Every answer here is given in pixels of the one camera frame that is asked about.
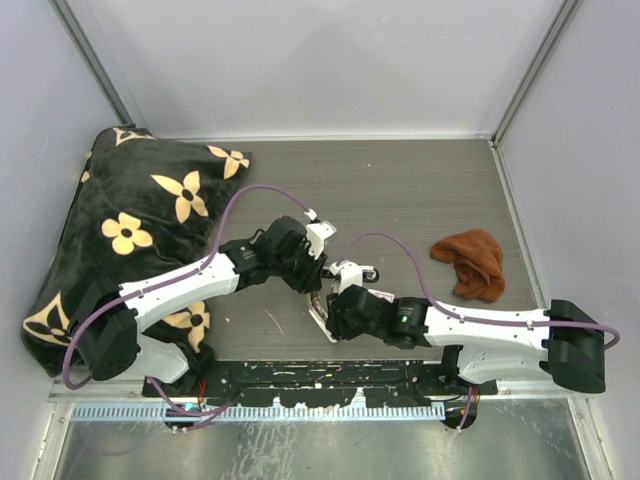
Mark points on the black stapler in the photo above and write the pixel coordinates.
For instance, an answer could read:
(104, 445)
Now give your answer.
(366, 273)

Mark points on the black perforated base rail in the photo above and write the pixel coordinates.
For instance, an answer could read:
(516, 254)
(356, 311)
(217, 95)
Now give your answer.
(382, 383)

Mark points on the orange brown cloth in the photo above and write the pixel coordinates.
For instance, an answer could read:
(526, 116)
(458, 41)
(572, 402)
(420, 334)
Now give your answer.
(478, 263)

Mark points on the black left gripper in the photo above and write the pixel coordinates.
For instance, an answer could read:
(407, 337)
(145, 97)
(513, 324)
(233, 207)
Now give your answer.
(310, 279)

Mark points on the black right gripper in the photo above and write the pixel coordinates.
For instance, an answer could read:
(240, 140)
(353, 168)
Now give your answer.
(336, 322)

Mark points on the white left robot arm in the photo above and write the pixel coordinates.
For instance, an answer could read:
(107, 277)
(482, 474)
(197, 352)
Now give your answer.
(110, 325)

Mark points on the black floral cushion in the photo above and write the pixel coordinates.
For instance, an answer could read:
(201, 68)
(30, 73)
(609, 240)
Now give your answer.
(144, 206)

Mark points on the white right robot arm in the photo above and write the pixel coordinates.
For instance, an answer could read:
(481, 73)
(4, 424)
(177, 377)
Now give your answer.
(561, 343)

